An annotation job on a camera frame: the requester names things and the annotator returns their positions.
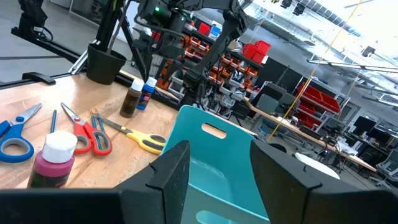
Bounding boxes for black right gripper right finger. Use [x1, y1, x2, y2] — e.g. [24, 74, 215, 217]
[250, 139, 323, 224]

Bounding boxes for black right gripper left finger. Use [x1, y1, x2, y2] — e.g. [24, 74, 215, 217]
[115, 139, 191, 224]

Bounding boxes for blue paint bottle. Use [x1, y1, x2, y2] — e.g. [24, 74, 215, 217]
[136, 77, 158, 111]

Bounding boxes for yellow-handled scissors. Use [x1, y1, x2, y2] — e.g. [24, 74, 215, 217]
[95, 113, 167, 156]

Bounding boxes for teal plastic bin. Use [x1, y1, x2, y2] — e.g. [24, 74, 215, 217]
[161, 105, 271, 224]

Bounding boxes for brown paint bottle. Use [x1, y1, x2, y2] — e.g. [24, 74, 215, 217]
[119, 78, 145, 119]

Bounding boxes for red-handled scissors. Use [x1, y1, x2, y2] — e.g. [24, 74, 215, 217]
[60, 102, 113, 157]

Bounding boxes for magenta paint bottle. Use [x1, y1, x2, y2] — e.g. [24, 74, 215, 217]
[27, 130, 78, 190]

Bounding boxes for blue-handled scissors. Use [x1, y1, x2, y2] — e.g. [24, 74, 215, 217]
[0, 103, 43, 164]

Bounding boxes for blue storage box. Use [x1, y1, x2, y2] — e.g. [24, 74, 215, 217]
[208, 24, 222, 40]

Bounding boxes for black plant pot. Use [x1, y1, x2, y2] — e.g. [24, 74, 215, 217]
[86, 42, 127, 85]

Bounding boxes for wooden workbench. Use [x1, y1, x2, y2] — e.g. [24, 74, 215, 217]
[244, 98, 379, 174]

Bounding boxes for shelving with orange bins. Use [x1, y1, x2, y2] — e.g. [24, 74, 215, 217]
[152, 12, 268, 119]

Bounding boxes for silver aluminium extrusion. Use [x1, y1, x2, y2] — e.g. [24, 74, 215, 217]
[67, 39, 94, 75]

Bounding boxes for gray equipment box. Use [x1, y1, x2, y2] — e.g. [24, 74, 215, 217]
[254, 93, 280, 114]

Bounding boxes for rack with red bins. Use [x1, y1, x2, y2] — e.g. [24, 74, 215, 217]
[294, 82, 351, 131]

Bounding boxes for black computer monitor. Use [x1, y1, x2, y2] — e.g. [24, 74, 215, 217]
[353, 116, 377, 134]
[366, 127, 392, 147]

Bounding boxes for gray office chair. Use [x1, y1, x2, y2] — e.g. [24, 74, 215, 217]
[369, 149, 398, 189]

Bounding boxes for black stand beam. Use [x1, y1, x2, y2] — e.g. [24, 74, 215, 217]
[11, 0, 83, 65]

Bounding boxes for black table clamp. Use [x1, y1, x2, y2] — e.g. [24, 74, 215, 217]
[21, 72, 57, 85]

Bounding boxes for yellow cable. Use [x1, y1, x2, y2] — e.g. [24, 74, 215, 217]
[266, 0, 364, 142]

